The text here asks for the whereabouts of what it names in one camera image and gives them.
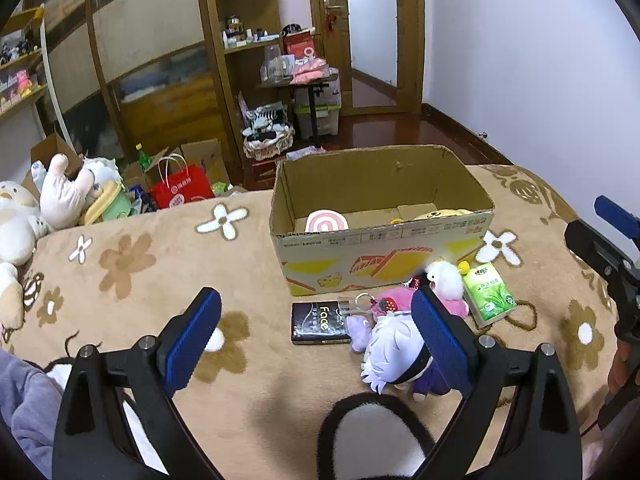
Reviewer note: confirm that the lace trimmed basket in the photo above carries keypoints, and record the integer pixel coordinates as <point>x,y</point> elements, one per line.
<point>267,150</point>

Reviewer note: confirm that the clear plastic containers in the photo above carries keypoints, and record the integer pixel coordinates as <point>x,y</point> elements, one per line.
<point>277,65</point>

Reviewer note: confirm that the brown cardboard box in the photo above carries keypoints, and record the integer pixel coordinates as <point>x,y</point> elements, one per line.
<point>45,152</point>

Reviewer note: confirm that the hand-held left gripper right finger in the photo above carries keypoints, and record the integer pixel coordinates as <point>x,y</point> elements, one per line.
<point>440,340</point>

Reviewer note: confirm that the clear storage bin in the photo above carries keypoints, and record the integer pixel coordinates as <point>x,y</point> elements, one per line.
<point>327,120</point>

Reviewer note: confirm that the white-haired plush doll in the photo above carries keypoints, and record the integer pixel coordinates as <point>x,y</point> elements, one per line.
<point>102,170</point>

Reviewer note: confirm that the row of small cosmetic bottles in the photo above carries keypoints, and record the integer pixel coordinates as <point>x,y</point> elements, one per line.
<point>245,35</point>

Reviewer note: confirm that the brown floral blanket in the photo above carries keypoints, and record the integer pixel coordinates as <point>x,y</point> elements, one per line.
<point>250,270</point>

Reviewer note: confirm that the white-haired doll purple outfit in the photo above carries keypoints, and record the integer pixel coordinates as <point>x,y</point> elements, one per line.
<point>395,350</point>

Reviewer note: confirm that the person's purple clothed leg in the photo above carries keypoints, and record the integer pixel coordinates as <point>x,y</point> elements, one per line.
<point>25,410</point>

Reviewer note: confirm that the large cream plush brown patches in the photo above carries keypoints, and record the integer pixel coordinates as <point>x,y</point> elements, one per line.
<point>15,230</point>

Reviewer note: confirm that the yellow plush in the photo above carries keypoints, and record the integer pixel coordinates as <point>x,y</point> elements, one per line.
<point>440,214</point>

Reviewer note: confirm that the row of pink boxed figures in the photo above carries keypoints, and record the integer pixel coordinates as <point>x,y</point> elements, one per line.
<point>20,85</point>

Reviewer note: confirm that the red door tassel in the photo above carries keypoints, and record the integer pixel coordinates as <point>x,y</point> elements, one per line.
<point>331,21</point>

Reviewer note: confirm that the small dark side table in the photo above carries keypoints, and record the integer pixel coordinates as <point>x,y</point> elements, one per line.
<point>314,110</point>

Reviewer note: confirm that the pink swirl plush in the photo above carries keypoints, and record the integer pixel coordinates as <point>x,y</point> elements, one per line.
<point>325,222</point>

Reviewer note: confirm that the row of dark figurines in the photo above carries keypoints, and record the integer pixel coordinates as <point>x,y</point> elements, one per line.
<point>17,47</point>

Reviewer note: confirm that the pink plush white paws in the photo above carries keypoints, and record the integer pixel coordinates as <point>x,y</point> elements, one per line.
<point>445,277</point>

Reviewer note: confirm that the black tissue pack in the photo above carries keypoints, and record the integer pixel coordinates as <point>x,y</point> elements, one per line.
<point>320,322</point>

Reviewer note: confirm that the pale green yellow container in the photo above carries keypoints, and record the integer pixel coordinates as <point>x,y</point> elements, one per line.
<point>112,205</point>

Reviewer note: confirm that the wooden wardrobe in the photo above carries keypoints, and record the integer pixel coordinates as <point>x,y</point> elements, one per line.
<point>150,45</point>

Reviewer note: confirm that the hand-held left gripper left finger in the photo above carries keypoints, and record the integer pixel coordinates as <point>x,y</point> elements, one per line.
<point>192,340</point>

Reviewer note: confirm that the zebra striped plush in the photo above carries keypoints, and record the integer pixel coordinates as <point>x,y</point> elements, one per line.
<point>265,120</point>

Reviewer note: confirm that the white frame wooden shelf rack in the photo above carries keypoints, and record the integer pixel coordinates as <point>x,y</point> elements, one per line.
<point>47,70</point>

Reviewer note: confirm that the cardboard box yellow print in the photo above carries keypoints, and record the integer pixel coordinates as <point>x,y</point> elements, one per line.
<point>350,255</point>

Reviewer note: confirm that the red box white symbol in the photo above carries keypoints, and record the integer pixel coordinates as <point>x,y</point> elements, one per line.
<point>300,46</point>

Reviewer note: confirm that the green plastic bottle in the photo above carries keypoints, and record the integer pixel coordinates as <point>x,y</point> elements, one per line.
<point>144,160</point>

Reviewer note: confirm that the person's right hand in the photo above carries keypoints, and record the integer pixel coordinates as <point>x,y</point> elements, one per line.
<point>620,367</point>

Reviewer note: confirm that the wooden door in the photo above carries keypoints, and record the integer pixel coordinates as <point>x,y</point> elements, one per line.
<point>370,35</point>

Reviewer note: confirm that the small blue plush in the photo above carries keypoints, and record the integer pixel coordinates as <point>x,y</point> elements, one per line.
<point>39,172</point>

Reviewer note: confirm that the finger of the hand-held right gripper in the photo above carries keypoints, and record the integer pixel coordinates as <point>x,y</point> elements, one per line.
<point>590,245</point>
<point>620,220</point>

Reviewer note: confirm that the green tissue pack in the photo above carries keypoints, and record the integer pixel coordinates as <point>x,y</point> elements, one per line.
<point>490,295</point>

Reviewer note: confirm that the pale pink white plush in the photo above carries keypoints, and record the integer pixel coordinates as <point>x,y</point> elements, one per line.
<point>62,195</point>

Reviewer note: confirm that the floor box with pink packets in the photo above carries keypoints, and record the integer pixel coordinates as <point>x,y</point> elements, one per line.
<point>307,152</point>

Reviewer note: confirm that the red paper bag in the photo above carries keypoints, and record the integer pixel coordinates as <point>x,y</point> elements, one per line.
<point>180,190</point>

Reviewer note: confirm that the pink packets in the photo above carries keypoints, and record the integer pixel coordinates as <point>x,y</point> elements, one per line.
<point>307,72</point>

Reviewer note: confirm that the open cardboard floor box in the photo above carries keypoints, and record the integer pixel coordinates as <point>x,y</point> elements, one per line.
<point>205,157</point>

